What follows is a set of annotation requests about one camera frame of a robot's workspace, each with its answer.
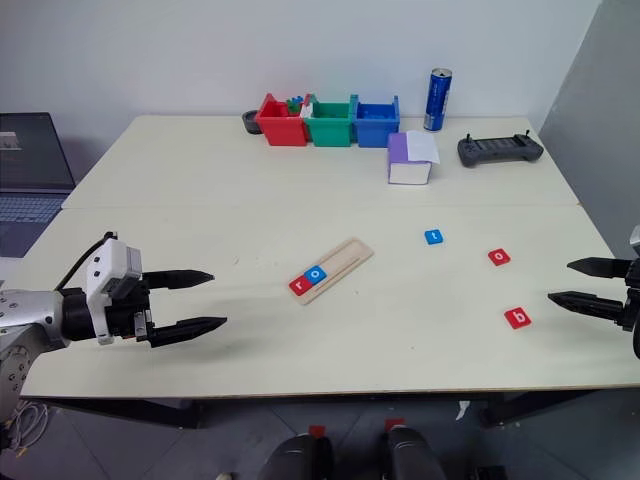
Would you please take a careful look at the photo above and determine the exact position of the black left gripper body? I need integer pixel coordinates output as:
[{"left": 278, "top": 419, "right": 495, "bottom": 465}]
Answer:
[{"left": 103, "top": 272, "right": 154, "bottom": 347}]

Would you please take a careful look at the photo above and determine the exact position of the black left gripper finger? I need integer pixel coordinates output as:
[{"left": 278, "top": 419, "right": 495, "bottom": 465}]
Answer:
[
  {"left": 149, "top": 316, "right": 229, "bottom": 349},
  {"left": 143, "top": 269, "right": 217, "bottom": 291}
]

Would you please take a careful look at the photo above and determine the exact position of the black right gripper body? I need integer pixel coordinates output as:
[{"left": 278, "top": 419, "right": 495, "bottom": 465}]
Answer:
[{"left": 620, "top": 256, "right": 640, "bottom": 334}]

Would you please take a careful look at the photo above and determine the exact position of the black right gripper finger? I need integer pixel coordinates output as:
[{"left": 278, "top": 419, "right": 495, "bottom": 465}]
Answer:
[
  {"left": 546, "top": 290, "right": 627, "bottom": 327},
  {"left": 566, "top": 256, "right": 629, "bottom": 281}
]

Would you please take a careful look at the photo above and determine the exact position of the red letter tile b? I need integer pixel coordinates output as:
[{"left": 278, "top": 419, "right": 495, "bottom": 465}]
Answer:
[{"left": 503, "top": 306, "right": 532, "bottom": 332}]

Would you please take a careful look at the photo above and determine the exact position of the wooden letter tray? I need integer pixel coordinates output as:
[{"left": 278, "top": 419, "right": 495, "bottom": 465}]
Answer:
[{"left": 288, "top": 236, "right": 376, "bottom": 307}]

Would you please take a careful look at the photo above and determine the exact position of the grey handheld controller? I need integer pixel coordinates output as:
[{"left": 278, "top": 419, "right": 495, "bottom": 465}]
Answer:
[{"left": 456, "top": 131, "right": 546, "bottom": 169}]

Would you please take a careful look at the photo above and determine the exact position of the dark rounded shape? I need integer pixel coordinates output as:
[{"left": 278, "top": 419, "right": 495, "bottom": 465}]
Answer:
[
  {"left": 256, "top": 433, "right": 334, "bottom": 480},
  {"left": 381, "top": 425, "right": 447, "bottom": 480}
]

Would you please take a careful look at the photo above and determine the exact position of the grey laptop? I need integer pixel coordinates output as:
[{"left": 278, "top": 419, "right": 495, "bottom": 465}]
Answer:
[{"left": 0, "top": 111, "right": 77, "bottom": 259}]

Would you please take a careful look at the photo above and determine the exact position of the red plastic bin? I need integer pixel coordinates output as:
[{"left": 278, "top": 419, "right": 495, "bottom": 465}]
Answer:
[{"left": 255, "top": 92, "right": 309, "bottom": 148}]

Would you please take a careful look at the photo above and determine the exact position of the green plastic bin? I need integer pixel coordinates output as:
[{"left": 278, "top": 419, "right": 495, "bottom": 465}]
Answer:
[{"left": 303, "top": 94, "right": 354, "bottom": 149}]

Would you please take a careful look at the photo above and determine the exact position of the white paper sheet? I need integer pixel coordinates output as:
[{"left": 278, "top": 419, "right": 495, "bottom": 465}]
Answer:
[{"left": 405, "top": 130, "right": 442, "bottom": 165}]

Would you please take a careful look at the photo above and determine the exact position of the purple covered book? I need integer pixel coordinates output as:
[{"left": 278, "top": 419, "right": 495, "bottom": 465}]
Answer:
[{"left": 386, "top": 131, "right": 434, "bottom": 187}]

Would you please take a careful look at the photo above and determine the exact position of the blue drink can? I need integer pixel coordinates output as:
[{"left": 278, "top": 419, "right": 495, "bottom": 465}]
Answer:
[{"left": 423, "top": 67, "right": 454, "bottom": 133}]

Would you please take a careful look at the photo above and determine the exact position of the blue plastic bin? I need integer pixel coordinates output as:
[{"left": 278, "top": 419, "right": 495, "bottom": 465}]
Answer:
[{"left": 349, "top": 93, "right": 402, "bottom": 149}]

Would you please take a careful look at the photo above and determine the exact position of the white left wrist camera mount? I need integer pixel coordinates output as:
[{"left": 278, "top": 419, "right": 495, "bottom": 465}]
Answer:
[{"left": 85, "top": 238, "right": 146, "bottom": 346}]

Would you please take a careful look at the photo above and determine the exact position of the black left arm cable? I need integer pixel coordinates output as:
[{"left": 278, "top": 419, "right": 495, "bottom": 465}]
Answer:
[{"left": 53, "top": 231, "right": 119, "bottom": 294}]

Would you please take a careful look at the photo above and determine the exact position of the white cable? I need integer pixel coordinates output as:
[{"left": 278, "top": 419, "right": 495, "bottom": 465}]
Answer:
[{"left": 12, "top": 399, "right": 51, "bottom": 454}]

